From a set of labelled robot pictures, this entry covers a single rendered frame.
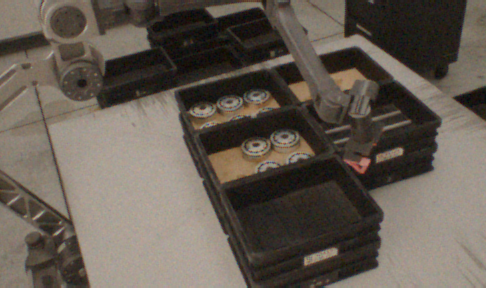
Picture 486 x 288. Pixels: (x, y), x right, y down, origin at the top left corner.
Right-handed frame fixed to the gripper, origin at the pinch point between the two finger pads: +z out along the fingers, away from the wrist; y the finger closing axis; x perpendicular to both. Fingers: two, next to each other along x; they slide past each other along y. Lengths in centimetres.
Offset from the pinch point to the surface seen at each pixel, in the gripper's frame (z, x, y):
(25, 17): 92, 329, 119
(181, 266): 26, 49, -39
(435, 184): 47, -10, 28
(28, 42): 117, 342, 115
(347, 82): 40, 34, 62
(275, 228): 19.1, 23.5, -19.8
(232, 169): 22, 49, -3
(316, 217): 22.2, 14.4, -10.8
